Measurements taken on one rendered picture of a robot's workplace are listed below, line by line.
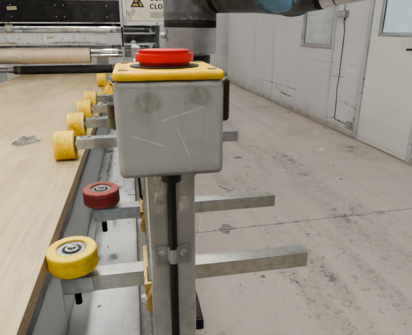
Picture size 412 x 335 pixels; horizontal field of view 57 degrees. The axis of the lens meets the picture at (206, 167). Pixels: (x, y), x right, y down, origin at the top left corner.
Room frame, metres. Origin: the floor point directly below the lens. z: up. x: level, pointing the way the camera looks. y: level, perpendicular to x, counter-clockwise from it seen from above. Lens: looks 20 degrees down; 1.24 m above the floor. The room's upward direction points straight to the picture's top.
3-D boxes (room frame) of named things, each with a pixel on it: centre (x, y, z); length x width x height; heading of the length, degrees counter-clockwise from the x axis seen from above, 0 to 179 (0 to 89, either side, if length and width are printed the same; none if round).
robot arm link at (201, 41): (0.70, 0.03, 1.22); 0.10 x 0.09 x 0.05; 101
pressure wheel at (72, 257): (0.54, 0.22, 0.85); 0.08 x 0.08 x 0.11
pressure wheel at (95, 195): (0.79, 0.24, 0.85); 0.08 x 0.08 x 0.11
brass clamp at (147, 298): (0.55, 0.08, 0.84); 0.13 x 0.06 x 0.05; 11
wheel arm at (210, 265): (0.58, 0.03, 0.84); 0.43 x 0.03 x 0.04; 101
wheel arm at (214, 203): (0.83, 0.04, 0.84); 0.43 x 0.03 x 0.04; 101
